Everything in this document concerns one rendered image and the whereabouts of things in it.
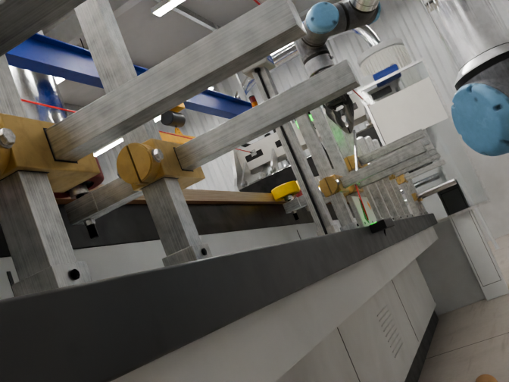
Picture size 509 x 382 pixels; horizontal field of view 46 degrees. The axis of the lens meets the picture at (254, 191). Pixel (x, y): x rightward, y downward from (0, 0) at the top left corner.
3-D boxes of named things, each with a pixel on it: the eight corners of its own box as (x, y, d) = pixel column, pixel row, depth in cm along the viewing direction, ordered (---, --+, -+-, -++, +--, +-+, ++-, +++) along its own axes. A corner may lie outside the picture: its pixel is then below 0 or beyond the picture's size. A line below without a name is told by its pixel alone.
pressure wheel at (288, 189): (301, 219, 182) (287, 185, 184) (314, 212, 175) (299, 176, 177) (280, 227, 178) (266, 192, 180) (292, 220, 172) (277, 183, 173)
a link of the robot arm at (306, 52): (293, 22, 188) (286, 38, 197) (308, 57, 186) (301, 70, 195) (320, 14, 190) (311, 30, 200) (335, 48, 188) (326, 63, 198)
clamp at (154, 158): (209, 176, 83) (196, 144, 84) (161, 171, 70) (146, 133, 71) (173, 195, 85) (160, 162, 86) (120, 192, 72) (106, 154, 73)
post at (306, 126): (365, 245, 168) (299, 92, 175) (363, 245, 164) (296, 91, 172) (354, 249, 169) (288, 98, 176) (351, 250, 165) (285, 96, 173)
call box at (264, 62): (277, 69, 152) (266, 42, 153) (268, 63, 146) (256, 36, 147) (254, 82, 154) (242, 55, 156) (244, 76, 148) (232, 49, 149)
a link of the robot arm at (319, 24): (338, -6, 179) (326, 16, 190) (304, 4, 176) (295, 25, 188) (351, 21, 177) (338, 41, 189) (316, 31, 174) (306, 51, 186)
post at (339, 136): (385, 227, 215) (333, 108, 222) (384, 228, 212) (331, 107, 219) (376, 231, 216) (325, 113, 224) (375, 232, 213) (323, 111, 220)
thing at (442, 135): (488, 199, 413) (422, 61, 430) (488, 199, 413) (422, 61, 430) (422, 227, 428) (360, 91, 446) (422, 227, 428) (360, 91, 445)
